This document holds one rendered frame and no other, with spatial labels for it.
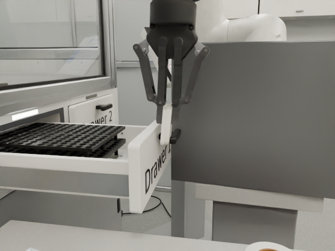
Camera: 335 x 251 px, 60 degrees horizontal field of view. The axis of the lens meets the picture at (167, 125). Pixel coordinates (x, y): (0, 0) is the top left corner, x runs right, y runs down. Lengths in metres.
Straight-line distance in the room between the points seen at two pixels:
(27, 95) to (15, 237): 0.27
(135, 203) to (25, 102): 0.33
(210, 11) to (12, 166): 0.62
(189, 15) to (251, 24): 0.41
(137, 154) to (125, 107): 1.94
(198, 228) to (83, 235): 1.29
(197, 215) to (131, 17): 1.48
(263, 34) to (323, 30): 3.44
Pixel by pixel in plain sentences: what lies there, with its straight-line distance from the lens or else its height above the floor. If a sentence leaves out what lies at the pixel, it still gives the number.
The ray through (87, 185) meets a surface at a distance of 0.48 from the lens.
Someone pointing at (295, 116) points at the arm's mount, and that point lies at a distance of 0.65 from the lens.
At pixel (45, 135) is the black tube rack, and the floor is 0.90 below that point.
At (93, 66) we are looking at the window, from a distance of 0.99.
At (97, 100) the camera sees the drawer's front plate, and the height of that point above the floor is 0.93.
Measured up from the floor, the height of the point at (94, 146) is 0.90.
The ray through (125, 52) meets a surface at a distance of 2.32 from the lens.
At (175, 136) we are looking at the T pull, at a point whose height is 0.91.
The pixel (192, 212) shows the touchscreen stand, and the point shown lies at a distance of 1.68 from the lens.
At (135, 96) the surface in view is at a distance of 2.30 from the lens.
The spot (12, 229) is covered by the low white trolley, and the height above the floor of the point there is 0.76.
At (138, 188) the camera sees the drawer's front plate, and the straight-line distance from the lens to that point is 0.43.
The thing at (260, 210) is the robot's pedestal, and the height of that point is 0.69.
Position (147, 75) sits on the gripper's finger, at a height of 1.02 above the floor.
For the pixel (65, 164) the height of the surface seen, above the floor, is 0.88.
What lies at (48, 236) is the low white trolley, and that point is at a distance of 0.55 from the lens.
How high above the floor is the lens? 1.04
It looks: 12 degrees down
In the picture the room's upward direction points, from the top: straight up
